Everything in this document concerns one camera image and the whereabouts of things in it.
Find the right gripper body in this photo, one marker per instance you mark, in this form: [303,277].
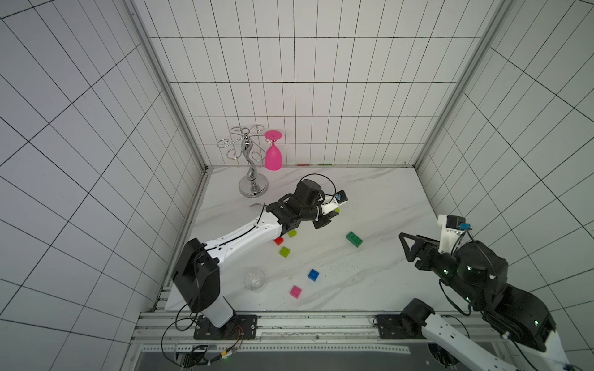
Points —
[422,253]

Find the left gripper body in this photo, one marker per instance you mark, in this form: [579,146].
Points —
[311,213]

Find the dark green lego brick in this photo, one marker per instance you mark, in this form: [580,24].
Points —
[354,239]

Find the blue lego brick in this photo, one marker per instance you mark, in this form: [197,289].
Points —
[313,275]

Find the pink lego brick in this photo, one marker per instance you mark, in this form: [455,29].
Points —
[295,292]

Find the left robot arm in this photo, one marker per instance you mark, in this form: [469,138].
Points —
[197,274]

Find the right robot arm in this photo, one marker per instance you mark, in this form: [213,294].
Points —
[479,277]

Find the lime lego brick centre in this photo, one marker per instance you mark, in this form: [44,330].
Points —
[284,252]

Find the silver glass holder stand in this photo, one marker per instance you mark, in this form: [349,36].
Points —
[243,143]

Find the pink plastic wine glass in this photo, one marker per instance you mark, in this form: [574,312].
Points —
[273,159]

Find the clear glass cup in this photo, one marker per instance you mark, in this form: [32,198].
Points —
[254,279]

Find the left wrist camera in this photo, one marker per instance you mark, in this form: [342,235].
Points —
[333,202]

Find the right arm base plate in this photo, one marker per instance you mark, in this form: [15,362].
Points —
[401,326]

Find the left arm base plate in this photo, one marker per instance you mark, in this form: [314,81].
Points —
[242,327]

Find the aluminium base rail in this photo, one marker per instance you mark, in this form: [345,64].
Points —
[277,331]

